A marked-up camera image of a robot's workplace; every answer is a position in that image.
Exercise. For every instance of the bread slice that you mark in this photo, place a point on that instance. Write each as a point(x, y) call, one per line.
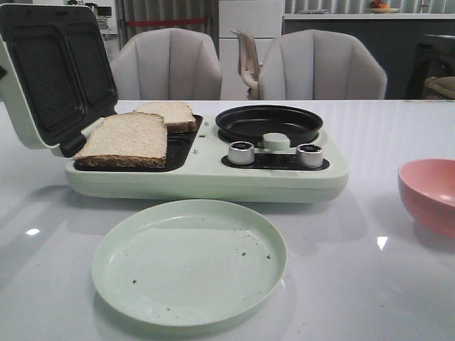
point(126, 140)
point(178, 116)

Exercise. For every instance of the green breakfast maker lid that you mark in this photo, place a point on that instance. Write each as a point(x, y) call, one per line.
point(57, 79)

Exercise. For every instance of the pink bowl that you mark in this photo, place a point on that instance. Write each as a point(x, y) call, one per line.
point(426, 189)

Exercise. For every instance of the green breakfast maker base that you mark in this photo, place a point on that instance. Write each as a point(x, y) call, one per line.
point(197, 166)

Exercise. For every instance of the left silver knob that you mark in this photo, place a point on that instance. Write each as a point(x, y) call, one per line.
point(241, 153)

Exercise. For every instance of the silver knob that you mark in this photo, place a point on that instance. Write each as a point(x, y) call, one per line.
point(241, 153)
point(309, 155)

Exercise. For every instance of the black round frying pan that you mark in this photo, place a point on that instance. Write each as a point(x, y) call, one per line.
point(251, 122)

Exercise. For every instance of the right silver knob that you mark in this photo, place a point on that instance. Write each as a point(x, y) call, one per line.
point(309, 155)

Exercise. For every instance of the green round plate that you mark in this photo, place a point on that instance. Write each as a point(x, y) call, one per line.
point(189, 263)

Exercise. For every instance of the white office chair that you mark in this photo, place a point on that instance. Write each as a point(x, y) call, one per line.
point(248, 65)

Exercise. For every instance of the left beige armchair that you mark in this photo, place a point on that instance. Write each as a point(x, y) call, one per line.
point(168, 64)

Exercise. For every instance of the beige armchair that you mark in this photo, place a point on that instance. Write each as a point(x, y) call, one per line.
point(168, 64)
point(320, 65)

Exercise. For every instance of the right beige armchair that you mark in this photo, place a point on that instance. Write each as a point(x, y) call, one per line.
point(320, 65)

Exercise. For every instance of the white refrigerator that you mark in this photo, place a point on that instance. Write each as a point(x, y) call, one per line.
point(263, 19)

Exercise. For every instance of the red barrier belt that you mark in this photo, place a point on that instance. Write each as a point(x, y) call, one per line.
point(171, 22)

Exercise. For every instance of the fruit bowl on counter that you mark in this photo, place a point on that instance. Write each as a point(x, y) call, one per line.
point(380, 7)

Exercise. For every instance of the dark kitchen counter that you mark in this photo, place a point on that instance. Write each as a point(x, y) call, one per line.
point(410, 47)

